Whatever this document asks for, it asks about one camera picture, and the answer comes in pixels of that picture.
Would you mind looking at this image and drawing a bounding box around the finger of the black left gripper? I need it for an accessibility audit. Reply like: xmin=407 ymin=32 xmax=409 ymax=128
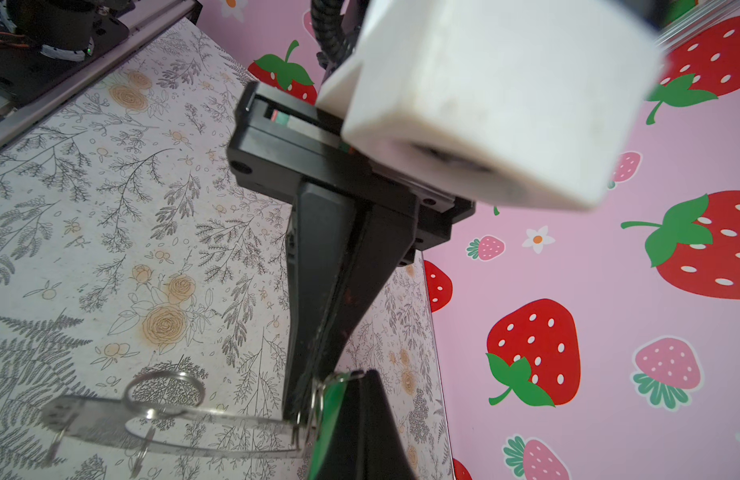
xmin=283 ymin=183 xmax=418 ymax=420

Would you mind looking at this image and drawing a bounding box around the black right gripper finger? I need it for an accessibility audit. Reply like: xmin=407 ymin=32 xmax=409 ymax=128
xmin=316 ymin=370 xmax=416 ymax=480

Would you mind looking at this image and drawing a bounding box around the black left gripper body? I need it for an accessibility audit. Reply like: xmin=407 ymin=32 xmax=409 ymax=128
xmin=227 ymin=82 xmax=476 ymax=263

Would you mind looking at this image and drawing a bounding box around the silver key green tag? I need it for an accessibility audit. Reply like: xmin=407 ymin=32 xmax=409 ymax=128
xmin=308 ymin=372 xmax=351 ymax=480

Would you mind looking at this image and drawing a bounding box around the clear acrylic keyring holder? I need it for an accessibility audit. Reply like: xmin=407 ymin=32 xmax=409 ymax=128
xmin=40 ymin=395 xmax=316 ymax=460

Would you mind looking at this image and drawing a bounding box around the small silver key ring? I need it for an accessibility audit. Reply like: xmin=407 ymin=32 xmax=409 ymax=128
xmin=122 ymin=369 xmax=207 ymax=419

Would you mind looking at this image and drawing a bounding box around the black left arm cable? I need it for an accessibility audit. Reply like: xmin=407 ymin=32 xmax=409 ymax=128
xmin=311 ymin=0 xmax=371 ymax=67

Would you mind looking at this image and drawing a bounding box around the aluminium front rail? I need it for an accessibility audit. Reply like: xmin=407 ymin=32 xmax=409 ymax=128
xmin=0 ymin=0 xmax=203 ymax=151

